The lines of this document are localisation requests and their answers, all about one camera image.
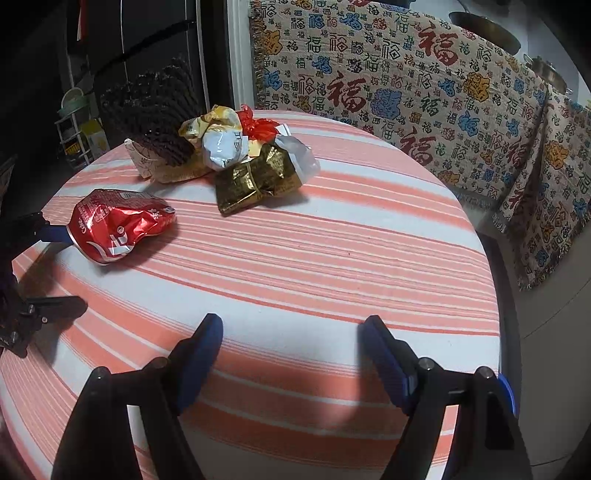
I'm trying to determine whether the white red-yellow wrapper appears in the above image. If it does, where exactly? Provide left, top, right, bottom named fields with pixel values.
left=274, top=124, right=321, bottom=184

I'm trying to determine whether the steel pot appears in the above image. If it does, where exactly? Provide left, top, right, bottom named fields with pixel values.
left=523, top=53, right=573, bottom=95

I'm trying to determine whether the striped pink white tablecloth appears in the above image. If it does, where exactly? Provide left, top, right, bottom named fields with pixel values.
left=1, top=112, right=500, bottom=479

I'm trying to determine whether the patterned fu character blanket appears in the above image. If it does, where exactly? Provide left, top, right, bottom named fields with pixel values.
left=249, top=1, right=547, bottom=209

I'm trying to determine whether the red plastic bag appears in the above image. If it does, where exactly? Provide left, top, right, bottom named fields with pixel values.
left=236, top=104, right=280, bottom=143

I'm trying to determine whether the white storage rack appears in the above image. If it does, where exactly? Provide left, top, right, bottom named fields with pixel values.
left=54, top=87, right=110, bottom=172

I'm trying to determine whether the dark metal wok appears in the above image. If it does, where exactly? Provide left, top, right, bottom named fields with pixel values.
left=449, top=1, right=521, bottom=55

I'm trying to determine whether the cream patterned paper box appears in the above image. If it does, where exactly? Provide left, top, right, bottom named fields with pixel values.
left=124, top=139, right=211, bottom=184

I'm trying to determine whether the silver yellow snack wrapper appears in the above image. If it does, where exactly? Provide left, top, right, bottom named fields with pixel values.
left=178, top=105, right=249, bottom=171

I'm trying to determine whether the gold foil wrapper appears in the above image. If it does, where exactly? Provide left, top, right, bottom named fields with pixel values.
left=214, top=143, right=304, bottom=217

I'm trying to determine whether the crushed red snack bag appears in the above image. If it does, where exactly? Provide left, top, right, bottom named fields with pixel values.
left=66, top=189, right=176, bottom=265

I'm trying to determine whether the white door frame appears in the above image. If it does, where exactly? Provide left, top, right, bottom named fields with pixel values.
left=226, top=0, right=256, bottom=108

